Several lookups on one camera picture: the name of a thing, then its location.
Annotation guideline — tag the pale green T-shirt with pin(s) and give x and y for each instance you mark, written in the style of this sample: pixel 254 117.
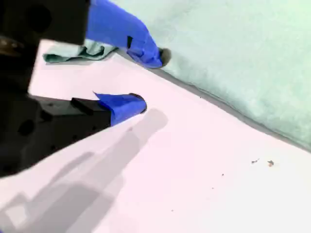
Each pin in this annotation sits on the pale green T-shirt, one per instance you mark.
pixel 230 48

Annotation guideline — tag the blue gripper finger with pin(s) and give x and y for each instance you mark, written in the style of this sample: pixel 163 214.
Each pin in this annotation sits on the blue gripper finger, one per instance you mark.
pixel 116 26
pixel 121 106

